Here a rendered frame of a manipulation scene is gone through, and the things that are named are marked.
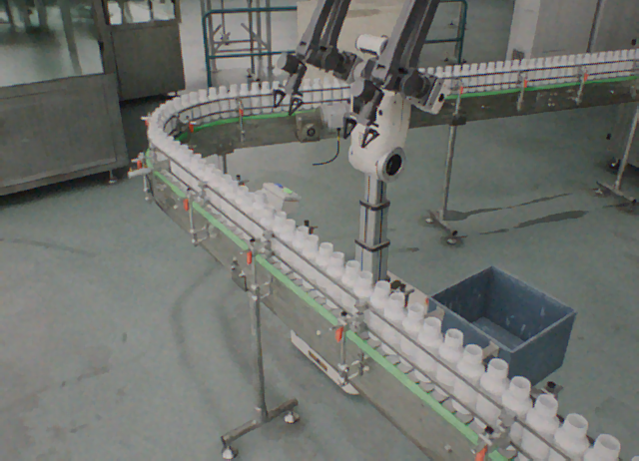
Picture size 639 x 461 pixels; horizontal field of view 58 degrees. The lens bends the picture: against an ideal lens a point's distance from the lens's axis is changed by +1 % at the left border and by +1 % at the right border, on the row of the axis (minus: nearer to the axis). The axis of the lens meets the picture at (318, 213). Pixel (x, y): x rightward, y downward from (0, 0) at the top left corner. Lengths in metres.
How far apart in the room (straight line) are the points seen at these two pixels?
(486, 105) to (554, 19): 3.84
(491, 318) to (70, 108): 3.50
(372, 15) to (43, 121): 3.08
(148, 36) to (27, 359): 4.34
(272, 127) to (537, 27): 4.74
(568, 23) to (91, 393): 6.50
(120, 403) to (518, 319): 1.81
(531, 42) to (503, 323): 5.67
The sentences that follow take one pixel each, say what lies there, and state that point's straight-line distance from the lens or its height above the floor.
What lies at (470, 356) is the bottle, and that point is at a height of 1.16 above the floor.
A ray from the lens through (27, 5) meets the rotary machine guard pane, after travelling 4.54.
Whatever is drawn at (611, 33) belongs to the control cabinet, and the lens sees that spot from 8.19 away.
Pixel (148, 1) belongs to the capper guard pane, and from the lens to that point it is 6.82.
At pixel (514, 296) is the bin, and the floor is 0.88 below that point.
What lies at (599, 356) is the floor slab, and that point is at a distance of 3.33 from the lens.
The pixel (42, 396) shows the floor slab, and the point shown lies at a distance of 3.08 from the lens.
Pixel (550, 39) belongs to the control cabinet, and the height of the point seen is 0.64.
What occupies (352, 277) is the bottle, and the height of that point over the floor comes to 1.13.
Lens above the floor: 2.01
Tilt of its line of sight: 28 degrees down
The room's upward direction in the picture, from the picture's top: straight up
